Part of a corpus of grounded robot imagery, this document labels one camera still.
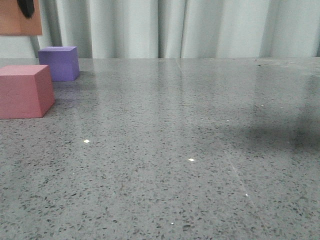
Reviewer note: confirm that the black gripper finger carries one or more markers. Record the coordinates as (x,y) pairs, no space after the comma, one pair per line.
(27,7)

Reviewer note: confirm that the orange foam cube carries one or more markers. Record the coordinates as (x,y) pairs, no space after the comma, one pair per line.
(14,23)

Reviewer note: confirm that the purple foam cube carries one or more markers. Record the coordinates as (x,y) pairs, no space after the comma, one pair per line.
(63,62)

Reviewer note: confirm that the grey-green curtain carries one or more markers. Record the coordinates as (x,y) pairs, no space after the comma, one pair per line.
(132,29)

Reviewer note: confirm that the red foam cube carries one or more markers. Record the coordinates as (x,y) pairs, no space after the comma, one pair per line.
(26,91)

